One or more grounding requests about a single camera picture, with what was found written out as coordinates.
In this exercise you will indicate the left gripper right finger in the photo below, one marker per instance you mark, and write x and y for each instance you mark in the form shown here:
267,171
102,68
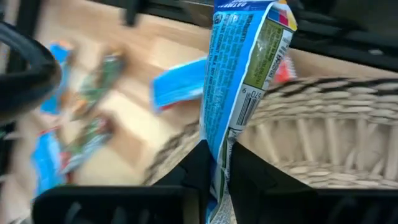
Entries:
258,186

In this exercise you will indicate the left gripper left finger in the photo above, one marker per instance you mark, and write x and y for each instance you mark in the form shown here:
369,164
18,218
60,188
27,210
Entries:
192,168

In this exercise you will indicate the blue granola bar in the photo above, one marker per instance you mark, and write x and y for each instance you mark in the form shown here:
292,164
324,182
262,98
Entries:
46,161
178,84
59,81
230,62

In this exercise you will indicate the green granola bar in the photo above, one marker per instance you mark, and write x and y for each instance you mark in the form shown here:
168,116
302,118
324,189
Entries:
99,81
87,143

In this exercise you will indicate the round woven wicker tray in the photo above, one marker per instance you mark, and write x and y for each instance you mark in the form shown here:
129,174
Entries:
326,102

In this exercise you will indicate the black aluminium table frame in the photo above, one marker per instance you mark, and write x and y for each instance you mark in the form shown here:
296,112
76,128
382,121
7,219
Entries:
342,43

